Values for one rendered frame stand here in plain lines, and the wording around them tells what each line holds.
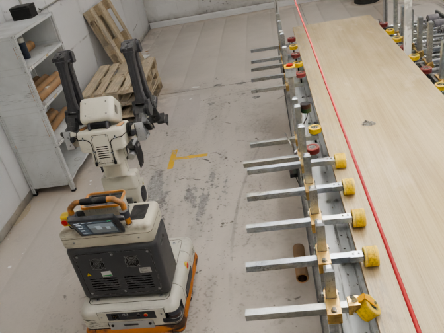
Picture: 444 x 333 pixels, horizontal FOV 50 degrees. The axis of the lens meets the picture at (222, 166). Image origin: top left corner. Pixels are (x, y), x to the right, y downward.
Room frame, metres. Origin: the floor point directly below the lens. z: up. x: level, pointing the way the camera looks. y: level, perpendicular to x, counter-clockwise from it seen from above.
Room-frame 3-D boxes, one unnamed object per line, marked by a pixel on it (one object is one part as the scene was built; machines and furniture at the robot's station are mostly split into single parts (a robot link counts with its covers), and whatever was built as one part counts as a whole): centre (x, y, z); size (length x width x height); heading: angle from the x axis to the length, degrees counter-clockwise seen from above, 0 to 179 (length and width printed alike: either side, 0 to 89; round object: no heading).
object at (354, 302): (1.15, -0.38, 0.95); 0.10 x 0.04 x 0.10; 81
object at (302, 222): (1.67, -0.30, 0.95); 0.50 x 0.04 x 0.04; 81
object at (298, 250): (2.40, -0.39, 0.04); 0.30 x 0.08 x 0.08; 171
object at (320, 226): (1.45, -0.33, 0.87); 0.04 x 0.04 x 0.48; 81
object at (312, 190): (1.70, -0.37, 0.87); 0.04 x 0.04 x 0.48; 81
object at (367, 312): (1.15, -0.40, 0.93); 0.09 x 0.08 x 0.09; 81
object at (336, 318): (1.18, -0.29, 0.95); 0.14 x 0.06 x 0.05; 171
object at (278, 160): (2.42, -0.34, 0.84); 0.43 x 0.03 x 0.04; 81
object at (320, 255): (1.43, -0.32, 0.95); 0.14 x 0.06 x 0.05; 171
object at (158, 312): (2.05, 0.70, 0.23); 0.41 x 0.02 x 0.08; 80
